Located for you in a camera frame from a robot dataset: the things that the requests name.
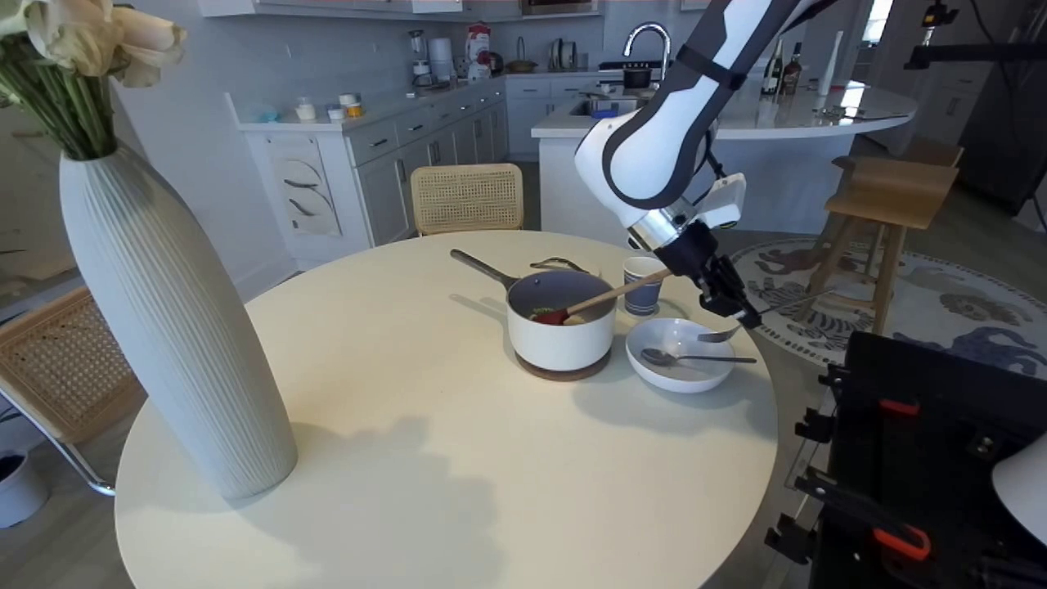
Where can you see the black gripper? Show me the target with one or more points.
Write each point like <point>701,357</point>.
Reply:
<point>693,251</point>

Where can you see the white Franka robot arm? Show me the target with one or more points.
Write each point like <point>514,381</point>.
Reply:
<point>655,142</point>

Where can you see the white ceramic bowl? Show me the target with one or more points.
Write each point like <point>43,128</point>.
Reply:
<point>674,377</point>

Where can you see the blue and white cup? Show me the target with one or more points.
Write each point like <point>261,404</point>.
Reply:
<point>642,296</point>

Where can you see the silver metal spoon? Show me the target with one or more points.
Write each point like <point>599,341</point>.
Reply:
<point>659,357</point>

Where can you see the wooden spatula with red tip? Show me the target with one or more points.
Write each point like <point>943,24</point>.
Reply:
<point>594,297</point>

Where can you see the wooden bar stool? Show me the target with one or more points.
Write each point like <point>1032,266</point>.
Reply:
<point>888,190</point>

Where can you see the white kitchen island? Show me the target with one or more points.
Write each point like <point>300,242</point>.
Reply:
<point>568,173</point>

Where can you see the round patterned rug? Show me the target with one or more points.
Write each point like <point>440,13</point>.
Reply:
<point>936,304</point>

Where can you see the dark glass bottles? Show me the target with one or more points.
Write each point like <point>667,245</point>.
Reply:
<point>786,69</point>

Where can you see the black perforated robot cart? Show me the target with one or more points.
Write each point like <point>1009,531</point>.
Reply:
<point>936,478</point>

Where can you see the wicker back chair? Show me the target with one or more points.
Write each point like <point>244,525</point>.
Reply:
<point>467,197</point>
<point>68,371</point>

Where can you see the chrome arched faucet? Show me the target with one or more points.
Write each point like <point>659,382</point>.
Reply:
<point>650,27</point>

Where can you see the dark tall cabinet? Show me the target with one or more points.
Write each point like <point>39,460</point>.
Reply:
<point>1002,133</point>

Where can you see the red topped countertop appliance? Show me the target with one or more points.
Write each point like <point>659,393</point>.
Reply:
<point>480,51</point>

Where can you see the white countertop container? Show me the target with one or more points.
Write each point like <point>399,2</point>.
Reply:
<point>443,61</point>

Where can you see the clear glass bottle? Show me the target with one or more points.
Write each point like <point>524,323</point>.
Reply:
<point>420,61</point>

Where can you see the small orange jar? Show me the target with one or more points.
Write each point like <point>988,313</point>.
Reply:
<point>350,104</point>

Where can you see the white kitchen base cabinet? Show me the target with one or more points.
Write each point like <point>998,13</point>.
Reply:
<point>316,185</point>

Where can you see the small white jar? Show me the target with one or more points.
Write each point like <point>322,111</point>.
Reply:
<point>305,111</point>

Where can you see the tall ribbed grey vase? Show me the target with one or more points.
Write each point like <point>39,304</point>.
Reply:
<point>175,327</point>

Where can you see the cream flower bouquet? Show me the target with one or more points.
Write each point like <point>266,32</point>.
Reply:
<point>77,42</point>

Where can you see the white round floor pot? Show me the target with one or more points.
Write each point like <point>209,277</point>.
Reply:
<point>20,496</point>

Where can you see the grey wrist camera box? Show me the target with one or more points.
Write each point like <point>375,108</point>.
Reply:
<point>722,200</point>

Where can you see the black camera stand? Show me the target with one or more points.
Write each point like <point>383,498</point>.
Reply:
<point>970,51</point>

